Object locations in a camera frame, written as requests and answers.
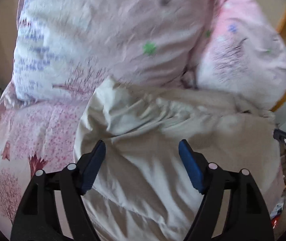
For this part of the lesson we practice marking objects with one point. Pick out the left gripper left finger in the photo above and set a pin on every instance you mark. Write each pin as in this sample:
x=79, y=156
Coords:
x=37, y=215

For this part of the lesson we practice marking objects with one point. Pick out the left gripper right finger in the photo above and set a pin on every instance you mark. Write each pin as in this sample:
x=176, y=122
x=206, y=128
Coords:
x=232, y=207

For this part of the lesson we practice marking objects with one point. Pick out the beige puffer jacket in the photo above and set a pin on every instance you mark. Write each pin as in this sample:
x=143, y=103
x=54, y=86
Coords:
x=142, y=190

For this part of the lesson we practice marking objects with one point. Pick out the pink floral bed sheet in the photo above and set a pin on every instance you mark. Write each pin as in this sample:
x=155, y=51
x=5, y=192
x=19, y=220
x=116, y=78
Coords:
x=33, y=136

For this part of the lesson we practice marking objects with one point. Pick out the right floral pillow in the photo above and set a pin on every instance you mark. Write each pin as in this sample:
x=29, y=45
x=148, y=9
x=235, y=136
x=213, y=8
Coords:
x=241, y=53

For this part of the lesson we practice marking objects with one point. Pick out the floral pillow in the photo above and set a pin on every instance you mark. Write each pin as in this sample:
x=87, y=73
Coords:
x=241, y=53
x=66, y=48

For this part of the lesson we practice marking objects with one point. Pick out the left floral pillow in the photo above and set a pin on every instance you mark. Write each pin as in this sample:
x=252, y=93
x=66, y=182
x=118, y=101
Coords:
x=66, y=48

